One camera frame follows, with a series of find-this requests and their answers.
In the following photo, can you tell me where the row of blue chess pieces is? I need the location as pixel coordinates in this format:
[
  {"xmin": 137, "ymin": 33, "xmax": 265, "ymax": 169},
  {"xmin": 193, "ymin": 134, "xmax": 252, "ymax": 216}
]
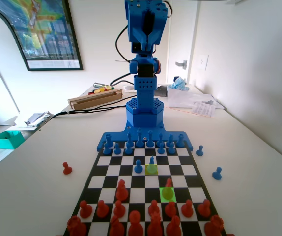
[{"xmin": 96, "ymin": 121, "xmax": 194, "ymax": 152}]

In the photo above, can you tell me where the red chess pawn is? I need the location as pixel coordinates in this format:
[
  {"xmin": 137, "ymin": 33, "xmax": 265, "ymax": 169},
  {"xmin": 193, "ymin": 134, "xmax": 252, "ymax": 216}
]
[
  {"xmin": 181, "ymin": 199, "xmax": 194, "ymax": 218},
  {"xmin": 164, "ymin": 201, "xmax": 177, "ymax": 218},
  {"xmin": 197, "ymin": 199, "xmax": 212, "ymax": 218},
  {"xmin": 147, "ymin": 199, "xmax": 161, "ymax": 217},
  {"xmin": 96, "ymin": 199, "xmax": 110, "ymax": 219},
  {"xmin": 62, "ymin": 162, "xmax": 73, "ymax": 175},
  {"xmin": 79, "ymin": 200, "xmax": 93, "ymax": 219},
  {"xmin": 113, "ymin": 200, "xmax": 126, "ymax": 218}
]

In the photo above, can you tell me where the red chess bishop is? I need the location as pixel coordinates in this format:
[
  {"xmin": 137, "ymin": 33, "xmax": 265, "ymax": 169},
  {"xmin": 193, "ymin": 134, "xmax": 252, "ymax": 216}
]
[
  {"xmin": 115, "ymin": 179, "xmax": 129, "ymax": 203},
  {"xmin": 165, "ymin": 215, "xmax": 182, "ymax": 236}
]

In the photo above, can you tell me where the red chess rook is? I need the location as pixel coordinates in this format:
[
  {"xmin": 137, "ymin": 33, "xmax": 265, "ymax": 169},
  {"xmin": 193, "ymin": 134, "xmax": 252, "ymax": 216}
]
[
  {"xmin": 66, "ymin": 215, "xmax": 87, "ymax": 236},
  {"xmin": 204, "ymin": 214, "xmax": 225, "ymax": 236}
]

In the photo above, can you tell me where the white door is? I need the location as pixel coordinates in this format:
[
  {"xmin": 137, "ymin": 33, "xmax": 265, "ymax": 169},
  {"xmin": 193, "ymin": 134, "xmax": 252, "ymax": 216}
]
[{"xmin": 166, "ymin": 0, "xmax": 201, "ymax": 86}]

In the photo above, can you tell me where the blue crumpled cloth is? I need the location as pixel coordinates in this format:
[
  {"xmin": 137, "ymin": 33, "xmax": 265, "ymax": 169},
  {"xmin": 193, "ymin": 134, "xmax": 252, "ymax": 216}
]
[{"xmin": 171, "ymin": 76, "xmax": 190, "ymax": 91}]

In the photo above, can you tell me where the dark grey flat box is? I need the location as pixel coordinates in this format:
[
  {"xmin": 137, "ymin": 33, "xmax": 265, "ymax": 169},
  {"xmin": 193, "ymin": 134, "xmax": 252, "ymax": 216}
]
[{"xmin": 153, "ymin": 85, "xmax": 169, "ymax": 97}]

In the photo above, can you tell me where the stack of white papers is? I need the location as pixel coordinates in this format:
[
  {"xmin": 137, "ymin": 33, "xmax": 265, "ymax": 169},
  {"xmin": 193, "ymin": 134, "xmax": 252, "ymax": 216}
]
[{"xmin": 167, "ymin": 85, "xmax": 218, "ymax": 109}]

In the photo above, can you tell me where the long cardboard box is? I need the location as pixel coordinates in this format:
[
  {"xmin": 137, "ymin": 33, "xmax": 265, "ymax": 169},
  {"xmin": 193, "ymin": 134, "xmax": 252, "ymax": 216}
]
[{"xmin": 67, "ymin": 88, "xmax": 124, "ymax": 111}]

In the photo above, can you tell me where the printed paper sheet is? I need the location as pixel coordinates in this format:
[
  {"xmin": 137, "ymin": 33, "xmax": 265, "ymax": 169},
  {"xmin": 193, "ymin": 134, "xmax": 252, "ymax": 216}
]
[{"xmin": 191, "ymin": 101, "xmax": 217, "ymax": 118}]

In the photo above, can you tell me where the framed colourful poster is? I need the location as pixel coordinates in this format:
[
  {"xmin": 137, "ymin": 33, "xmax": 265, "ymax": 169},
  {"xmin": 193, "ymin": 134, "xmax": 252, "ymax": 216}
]
[{"xmin": 0, "ymin": 0, "xmax": 84, "ymax": 72}]

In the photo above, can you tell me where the white arched board dark edge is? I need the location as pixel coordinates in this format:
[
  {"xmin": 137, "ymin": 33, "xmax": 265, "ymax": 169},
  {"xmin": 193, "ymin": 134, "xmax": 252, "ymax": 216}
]
[{"xmin": 0, "ymin": 9, "xmax": 30, "ymax": 118}]

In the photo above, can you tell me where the grey white crumpled packaging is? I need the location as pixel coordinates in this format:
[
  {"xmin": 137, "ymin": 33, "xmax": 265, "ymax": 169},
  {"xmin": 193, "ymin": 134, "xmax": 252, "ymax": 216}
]
[{"xmin": 24, "ymin": 110, "xmax": 55, "ymax": 127}]

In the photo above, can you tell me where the black white chessboard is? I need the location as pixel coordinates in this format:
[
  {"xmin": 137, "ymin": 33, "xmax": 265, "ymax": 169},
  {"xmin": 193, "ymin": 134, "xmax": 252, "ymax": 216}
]
[{"xmin": 63, "ymin": 140, "xmax": 227, "ymax": 236}]

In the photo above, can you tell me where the teal open box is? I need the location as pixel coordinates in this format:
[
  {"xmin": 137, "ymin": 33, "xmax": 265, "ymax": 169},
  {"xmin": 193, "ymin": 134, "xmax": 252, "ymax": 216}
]
[{"xmin": 0, "ymin": 130, "xmax": 26, "ymax": 150}]

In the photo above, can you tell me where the white light switch plate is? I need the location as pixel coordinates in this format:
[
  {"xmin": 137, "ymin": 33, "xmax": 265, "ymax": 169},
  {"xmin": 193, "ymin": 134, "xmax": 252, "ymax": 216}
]
[{"xmin": 197, "ymin": 54, "xmax": 209, "ymax": 71}]

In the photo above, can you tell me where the black power cable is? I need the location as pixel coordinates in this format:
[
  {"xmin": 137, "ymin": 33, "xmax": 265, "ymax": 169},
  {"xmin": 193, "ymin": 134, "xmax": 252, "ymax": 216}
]
[{"xmin": 49, "ymin": 97, "xmax": 128, "ymax": 119}]

